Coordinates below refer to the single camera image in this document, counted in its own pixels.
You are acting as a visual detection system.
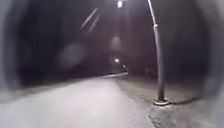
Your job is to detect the pale grey paved path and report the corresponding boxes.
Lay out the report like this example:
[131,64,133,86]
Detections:
[0,71,158,128]

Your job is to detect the dark rough ground verge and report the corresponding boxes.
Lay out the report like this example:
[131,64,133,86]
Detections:
[113,75,224,128]

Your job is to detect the tall grey lamp post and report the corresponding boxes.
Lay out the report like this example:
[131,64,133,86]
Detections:
[114,0,171,107]

